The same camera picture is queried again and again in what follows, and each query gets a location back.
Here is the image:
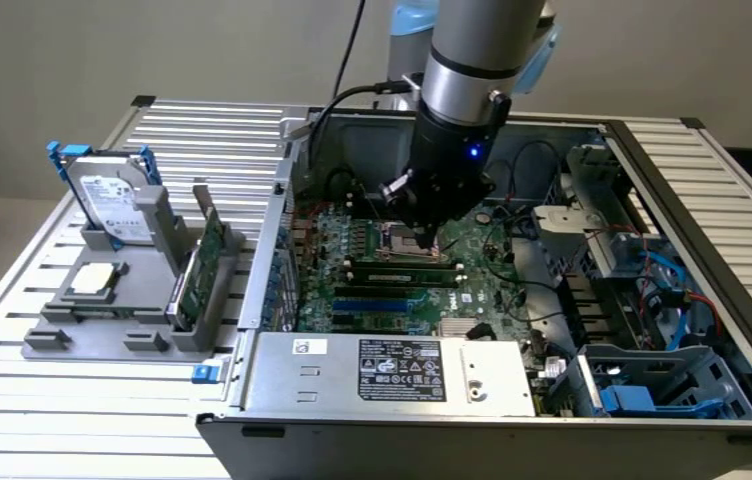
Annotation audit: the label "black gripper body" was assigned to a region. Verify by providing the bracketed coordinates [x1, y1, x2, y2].
[378, 110, 509, 232]

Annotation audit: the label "black RAM slot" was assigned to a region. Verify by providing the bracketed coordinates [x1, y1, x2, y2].
[345, 254, 469, 271]

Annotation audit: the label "RAM stick with label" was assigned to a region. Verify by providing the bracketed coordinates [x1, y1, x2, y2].
[361, 269, 458, 286]

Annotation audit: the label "CPU socket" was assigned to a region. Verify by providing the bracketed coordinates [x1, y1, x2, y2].
[373, 219, 449, 261]

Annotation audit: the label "green motherboard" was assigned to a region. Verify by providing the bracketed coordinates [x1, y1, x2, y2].
[286, 197, 551, 346]

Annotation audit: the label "open black PC case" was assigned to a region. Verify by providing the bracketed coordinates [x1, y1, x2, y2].
[195, 107, 752, 480]

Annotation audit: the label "blue expansion slot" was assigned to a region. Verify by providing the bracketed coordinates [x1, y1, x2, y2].
[334, 296, 418, 312]

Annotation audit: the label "silver chipset heatsink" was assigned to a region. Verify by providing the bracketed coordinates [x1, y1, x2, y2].
[439, 319, 485, 339]

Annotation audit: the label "silver power supply unit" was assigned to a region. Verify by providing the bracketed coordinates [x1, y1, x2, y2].
[236, 330, 538, 419]

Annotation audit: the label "green graphics card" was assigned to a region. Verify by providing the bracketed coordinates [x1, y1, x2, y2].
[172, 205, 228, 332]

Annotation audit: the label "blue clamp block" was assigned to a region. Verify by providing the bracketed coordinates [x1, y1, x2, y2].
[191, 358, 227, 385]

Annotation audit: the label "grey parts rack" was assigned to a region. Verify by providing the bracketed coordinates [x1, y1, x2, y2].
[20, 185, 251, 361]

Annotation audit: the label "grey disk bay cage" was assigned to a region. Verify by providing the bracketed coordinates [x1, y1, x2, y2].
[559, 342, 752, 420]

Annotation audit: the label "hard disk with blue caddy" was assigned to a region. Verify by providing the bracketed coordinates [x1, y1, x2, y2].
[46, 140, 163, 247]

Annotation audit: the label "silver CPU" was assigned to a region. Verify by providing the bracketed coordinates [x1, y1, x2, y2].
[66, 262, 126, 295]

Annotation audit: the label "black internal power wire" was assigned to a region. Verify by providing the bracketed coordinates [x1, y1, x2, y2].
[482, 139, 562, 326]

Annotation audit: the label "black cable to gripper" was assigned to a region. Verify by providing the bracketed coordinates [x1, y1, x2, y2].
[307, 0, 418, 186]

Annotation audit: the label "silver drive bracket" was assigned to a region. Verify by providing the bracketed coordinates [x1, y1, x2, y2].
[530, 204, 645, 279]

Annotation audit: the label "blue SATA wire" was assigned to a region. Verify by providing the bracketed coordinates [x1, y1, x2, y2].
[639, 249, 718, 351]

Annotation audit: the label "red SATA wire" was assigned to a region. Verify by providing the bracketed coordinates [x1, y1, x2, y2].
[682, 292, 729, 337]

